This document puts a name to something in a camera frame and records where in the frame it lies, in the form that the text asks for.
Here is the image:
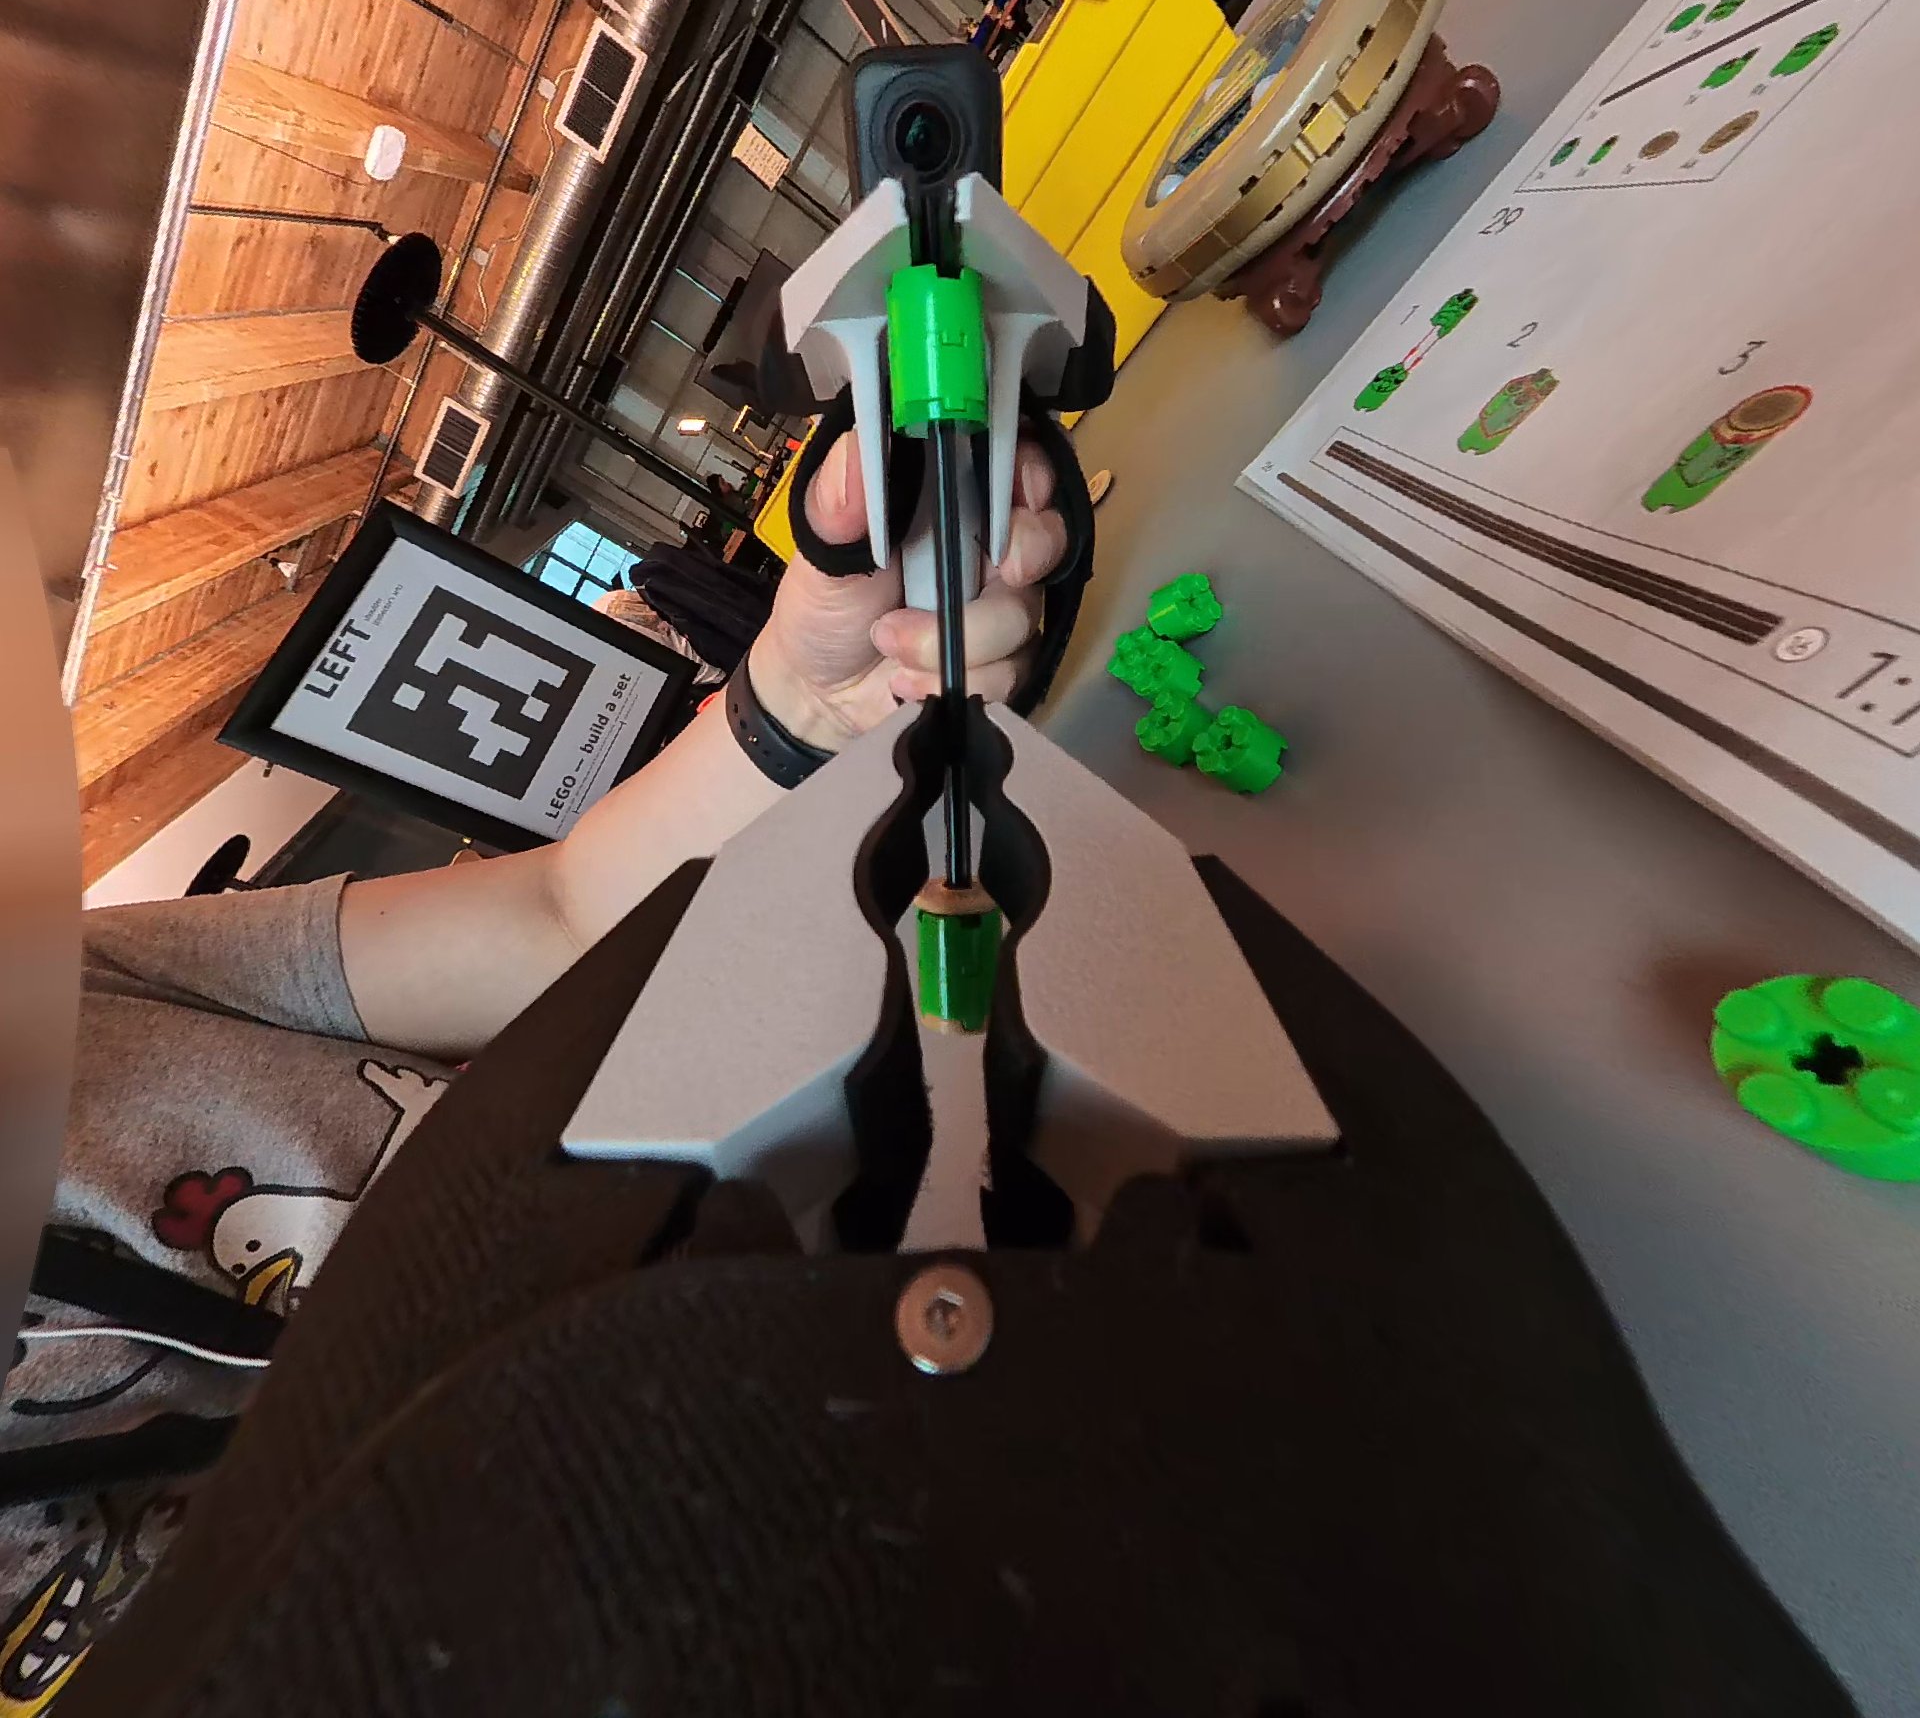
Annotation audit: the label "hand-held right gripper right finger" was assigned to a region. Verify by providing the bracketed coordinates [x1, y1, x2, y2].
[960, 694, 1342, 1253]

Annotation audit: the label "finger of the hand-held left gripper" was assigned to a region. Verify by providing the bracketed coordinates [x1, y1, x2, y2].
[953, 172, 1093, 568]
[776, 185, 919, 568]

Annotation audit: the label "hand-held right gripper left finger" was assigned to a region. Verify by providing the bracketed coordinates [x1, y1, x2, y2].
[557, 694, 941, 1253]

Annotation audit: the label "small green tan cylinder brick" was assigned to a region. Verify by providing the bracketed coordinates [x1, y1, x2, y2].
[908, 881, 1003, 1040]

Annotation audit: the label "black axle rod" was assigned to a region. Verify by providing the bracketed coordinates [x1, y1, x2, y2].
[922, 181, 978, 892]

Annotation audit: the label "person's left forearm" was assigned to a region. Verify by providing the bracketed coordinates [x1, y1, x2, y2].
[336, 699, 819, 1064]

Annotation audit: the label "person's left hand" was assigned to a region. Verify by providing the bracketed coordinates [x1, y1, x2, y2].
[743, 421, 1074, 764]

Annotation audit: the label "black monitor screen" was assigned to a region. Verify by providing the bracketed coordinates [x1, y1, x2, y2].
[696, 248, 799, 416]

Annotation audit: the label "stacked yellow plastic bins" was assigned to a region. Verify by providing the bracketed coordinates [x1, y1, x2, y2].
[996, 0, 1247, 431]

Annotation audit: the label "black wrist band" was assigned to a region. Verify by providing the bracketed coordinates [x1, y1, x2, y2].
[723, 650, 838, 794]

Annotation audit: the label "white vent grille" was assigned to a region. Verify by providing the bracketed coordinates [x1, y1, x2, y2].
[552, 21, 652, 164]
[408, 394, 491, 500]

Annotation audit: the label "tan round brick pot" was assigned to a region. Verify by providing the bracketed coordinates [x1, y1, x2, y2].
[1118, 0, 1505, 341]

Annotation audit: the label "dark jacket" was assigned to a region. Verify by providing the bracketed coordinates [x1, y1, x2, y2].
[625, 541, 781, 668]

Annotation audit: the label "black pole stand round top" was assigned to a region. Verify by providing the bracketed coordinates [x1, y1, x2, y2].
[348, 231, 726, 521]

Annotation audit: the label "black framed marker sign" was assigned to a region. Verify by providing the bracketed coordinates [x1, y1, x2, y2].
[216, 496, 708, 851]

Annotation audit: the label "grey printed t-shirt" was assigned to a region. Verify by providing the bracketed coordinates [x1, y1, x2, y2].
[0, 875, 467, 1718]

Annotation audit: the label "green round plate brick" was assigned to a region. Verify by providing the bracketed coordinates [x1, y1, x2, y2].
[1709, 974, 1920, 1184]

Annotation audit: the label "white instruction booklet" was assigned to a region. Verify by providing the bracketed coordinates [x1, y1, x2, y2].
[1234, 0, 1920, 956]

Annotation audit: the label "long metal ventilation duct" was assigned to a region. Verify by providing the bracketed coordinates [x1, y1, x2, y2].
[402, 0, 781, 521]

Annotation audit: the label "black strap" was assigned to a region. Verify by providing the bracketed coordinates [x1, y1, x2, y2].
[21, 1222, 288, 1369]

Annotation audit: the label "thin white cable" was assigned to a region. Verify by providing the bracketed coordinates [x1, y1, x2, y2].
[6, 1324, 270, 1372]

